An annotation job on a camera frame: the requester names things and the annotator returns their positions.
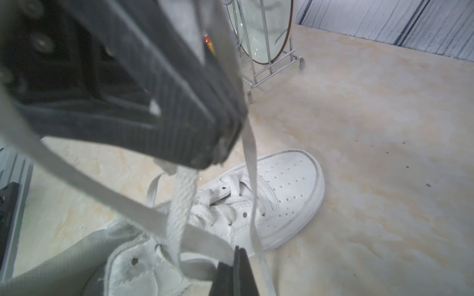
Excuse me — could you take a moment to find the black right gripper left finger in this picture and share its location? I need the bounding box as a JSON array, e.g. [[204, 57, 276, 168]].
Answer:
[[209, 247, 237, 296]]

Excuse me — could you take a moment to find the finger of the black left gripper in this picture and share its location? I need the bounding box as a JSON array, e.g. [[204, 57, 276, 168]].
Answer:
[[1, 1, 248, 170]]

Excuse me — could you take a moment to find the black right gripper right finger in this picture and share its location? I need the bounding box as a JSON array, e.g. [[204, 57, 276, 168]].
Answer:
[[235, 247, 259, 296]]

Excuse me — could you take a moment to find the white sneaker shoe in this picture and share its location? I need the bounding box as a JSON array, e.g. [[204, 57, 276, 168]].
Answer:
[[1, 149, 325, 296]]

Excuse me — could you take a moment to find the red yellow snack packet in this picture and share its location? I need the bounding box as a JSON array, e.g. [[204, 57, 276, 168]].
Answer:
[[203, 35, 216, 55]]

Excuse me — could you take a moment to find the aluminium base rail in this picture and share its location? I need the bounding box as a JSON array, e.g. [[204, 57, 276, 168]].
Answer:
[[1, 147, 33, 281]]

